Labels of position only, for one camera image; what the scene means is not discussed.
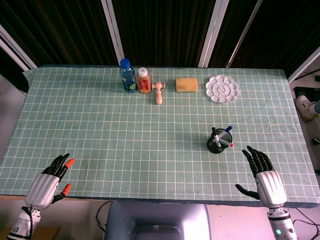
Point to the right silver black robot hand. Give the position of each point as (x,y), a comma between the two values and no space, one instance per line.
(271,187)

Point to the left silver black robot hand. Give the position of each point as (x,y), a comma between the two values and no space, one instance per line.
(41,188)

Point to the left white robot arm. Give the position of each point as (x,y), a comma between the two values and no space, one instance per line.
(22,223)

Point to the black mesh pen holder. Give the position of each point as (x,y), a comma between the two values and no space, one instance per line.
(215,147)

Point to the blue-capped white marker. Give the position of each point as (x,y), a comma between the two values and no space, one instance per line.
(228,129)

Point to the black-capped white marker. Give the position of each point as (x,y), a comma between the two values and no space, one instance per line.
(216,137)

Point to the brown cardboard box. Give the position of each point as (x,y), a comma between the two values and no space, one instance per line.
(47,232)

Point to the white sneaker shoe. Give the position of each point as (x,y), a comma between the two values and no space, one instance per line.
(305,106)

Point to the green white checked tablecloth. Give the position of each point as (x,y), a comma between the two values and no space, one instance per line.
(125,140)

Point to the black flat device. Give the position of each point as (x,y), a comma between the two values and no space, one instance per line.
(306,91)

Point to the white flower paint palette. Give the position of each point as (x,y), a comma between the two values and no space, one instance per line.
(222,88)

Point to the grey robot torso base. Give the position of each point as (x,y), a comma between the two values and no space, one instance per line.
(157,220)

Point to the yellow sponge block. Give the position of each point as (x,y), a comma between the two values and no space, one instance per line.
(186,85)

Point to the blue capped water bottle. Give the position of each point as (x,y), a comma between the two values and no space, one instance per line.
(128,78)

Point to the small wooden mallet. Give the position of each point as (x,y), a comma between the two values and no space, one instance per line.
(158,93)

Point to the orange juice bottle white cap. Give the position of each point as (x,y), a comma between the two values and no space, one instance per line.
(143,82)

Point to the black pleated curtain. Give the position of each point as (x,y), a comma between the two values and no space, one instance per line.
(162,30)

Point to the white aluminium frame post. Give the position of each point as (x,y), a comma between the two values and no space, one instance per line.
(212,35)
(243,35)
(303,66)
(15,51)
(113,35)

